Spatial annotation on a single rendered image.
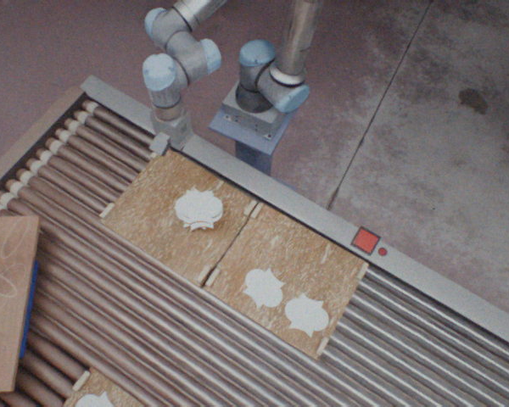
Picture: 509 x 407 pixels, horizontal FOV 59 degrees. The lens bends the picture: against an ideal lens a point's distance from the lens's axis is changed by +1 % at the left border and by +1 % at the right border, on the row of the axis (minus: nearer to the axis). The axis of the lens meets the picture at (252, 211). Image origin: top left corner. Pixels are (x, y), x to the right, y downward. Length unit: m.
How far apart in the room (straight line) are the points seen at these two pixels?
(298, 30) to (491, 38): 2.41
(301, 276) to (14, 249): 0.88
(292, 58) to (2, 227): 1.01
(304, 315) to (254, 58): 0.82
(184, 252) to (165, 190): 0.23
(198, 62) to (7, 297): 0.86
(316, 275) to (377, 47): 2.10
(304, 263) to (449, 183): 1.54
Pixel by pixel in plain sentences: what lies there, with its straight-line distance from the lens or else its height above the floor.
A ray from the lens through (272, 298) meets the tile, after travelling 1.40.
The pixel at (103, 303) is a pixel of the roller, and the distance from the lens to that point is 1.50.
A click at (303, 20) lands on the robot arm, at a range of 1.29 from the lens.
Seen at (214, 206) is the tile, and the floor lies 1.02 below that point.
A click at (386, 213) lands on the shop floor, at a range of 2.62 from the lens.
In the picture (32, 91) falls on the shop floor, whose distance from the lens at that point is 3.20.
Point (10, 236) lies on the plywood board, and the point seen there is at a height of 1.04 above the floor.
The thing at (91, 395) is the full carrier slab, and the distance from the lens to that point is 1.45.
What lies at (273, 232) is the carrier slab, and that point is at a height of 0.94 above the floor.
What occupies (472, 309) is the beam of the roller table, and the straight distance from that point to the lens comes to 1.59.
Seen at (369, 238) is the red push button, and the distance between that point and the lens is 1.52.
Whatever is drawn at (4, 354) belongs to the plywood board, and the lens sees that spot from 1.45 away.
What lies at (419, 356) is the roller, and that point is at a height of 0.92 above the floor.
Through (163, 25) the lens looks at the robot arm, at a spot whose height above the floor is 1.49.
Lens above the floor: 2.32
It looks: 68 degrees down
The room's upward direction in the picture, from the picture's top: 2 degrees clockwise
